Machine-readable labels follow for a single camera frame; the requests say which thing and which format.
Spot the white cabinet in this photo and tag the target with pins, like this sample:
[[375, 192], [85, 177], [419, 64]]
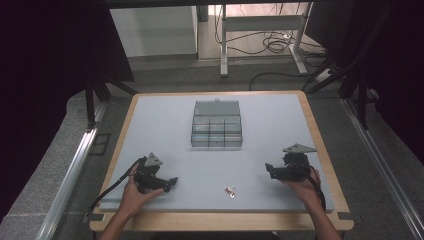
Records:
[[156, 31]]

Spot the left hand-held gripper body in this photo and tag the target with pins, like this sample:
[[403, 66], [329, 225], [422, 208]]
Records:
[[149, 171]]

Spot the black stand legs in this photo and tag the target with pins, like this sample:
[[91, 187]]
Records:
[[353, 83], [96, 96]]

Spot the wooden table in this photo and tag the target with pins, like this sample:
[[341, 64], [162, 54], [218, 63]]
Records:
[[216, 221]]

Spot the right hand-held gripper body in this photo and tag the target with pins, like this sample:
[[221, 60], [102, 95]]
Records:
[[293, 165]]

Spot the grey table mat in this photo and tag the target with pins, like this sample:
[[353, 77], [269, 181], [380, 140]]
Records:
[[213, 166]]

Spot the person's right hand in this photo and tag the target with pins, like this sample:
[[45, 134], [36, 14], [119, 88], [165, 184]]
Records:
[[305, 190]]

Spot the aluminium rail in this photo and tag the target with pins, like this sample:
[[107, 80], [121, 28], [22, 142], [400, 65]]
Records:
[[66, 186], [383, 166]]

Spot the small silver earrings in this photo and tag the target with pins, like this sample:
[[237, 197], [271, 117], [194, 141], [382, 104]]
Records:
[[230, 191]]

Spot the white metal desk frame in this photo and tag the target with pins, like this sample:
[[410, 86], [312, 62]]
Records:
[[256, 24]]

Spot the clear plastic compartment box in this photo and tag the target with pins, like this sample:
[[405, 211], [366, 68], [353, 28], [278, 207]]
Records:
[[216, 125]]

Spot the person's left hand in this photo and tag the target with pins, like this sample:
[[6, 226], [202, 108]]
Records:
[[135, 196]]

